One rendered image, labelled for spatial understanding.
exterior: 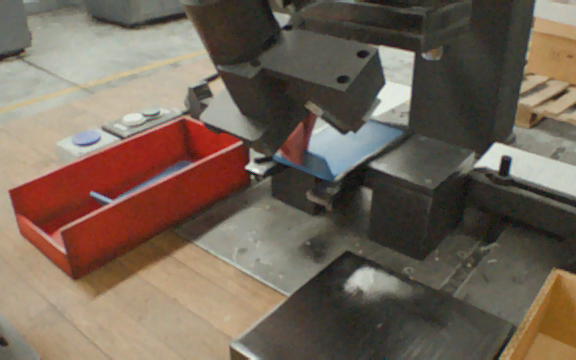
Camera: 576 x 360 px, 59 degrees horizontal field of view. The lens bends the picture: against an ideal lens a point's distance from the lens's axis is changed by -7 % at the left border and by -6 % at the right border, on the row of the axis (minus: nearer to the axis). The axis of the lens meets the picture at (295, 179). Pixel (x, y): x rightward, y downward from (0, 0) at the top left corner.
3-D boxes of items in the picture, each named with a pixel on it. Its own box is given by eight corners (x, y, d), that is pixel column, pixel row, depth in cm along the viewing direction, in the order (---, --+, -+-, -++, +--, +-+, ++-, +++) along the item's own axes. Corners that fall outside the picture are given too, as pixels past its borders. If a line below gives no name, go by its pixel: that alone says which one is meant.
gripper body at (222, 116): (335, 69, 45) (312, -3, 39) (264, 157, 41) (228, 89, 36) (276, 53, 48) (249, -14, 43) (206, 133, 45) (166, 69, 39)
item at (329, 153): (264, 163, 52) (263, 135, 51) (352, 117, 63) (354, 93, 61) (322, 187, 49) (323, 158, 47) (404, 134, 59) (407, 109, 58)
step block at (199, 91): (192, 145, 76) (187, 86, 72) (208, 139, 78) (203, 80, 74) (224, 158, 73) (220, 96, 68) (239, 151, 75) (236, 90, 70)
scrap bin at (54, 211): (20, 235, 56) (6, 188, 54) (188, 156, 73) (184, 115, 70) (75, 281, 50) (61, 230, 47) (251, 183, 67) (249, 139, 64)
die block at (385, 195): (270, 197, 64) (269, 139, 60) (321, 166, 70) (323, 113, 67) (421, 262, 53) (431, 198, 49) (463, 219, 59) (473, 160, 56)
